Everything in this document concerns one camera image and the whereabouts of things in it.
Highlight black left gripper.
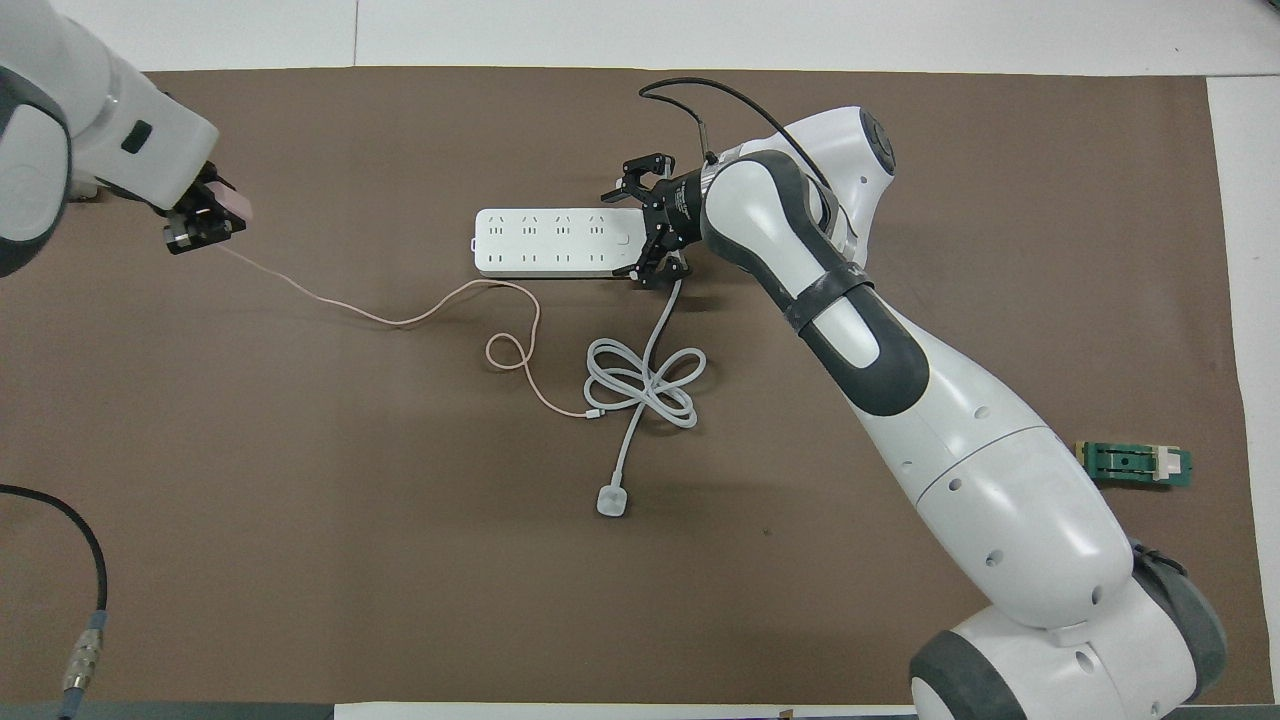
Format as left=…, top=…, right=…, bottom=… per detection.
left=163, top=160, right=249, bottom=257

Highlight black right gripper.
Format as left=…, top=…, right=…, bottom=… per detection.
left=600, top=152, right=709, bottom=293

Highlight white power strip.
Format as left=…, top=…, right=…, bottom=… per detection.
left=474, top=207, right=651, bottom=280

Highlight pink charging cable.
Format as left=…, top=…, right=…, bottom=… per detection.
left=215, top=245, right=606, bottom=421

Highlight brown table mat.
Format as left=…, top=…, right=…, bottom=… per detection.
left=0, top=66, right=1276, bottom=706

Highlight white power cord with plug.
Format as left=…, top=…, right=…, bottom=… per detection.
left=583, top=278, right=709, bottom=519

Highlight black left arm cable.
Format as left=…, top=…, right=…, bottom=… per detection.
left=0, top=483, right=109, bottom=720

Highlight green knife switch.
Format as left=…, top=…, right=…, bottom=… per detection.
left=1076, top=440, right=1195, bottom=491

